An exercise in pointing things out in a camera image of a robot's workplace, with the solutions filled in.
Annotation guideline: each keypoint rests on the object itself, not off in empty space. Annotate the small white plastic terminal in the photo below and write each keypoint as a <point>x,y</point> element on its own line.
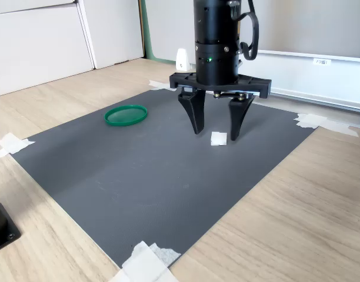
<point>218,139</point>

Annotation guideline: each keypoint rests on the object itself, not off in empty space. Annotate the round green lid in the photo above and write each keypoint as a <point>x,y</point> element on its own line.
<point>125,115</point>

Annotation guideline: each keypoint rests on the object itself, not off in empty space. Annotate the white tape patch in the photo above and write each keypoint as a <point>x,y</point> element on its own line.
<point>160,84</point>
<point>144,264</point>
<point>12,144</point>
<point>312,120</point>

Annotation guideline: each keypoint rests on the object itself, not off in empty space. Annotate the silver table socket box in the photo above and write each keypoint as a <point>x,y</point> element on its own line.
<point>315,76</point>

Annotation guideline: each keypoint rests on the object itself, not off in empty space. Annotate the dark grey table mat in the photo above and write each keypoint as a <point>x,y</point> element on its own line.
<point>156,182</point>

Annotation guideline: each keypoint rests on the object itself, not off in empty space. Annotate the green edged board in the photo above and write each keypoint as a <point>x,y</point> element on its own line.
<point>147,38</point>

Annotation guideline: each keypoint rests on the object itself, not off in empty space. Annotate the white partition panel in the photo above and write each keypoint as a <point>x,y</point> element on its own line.
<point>36,47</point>
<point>115,29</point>

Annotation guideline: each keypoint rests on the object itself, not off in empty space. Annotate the white table bracket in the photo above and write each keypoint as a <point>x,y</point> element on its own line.
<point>182,60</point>

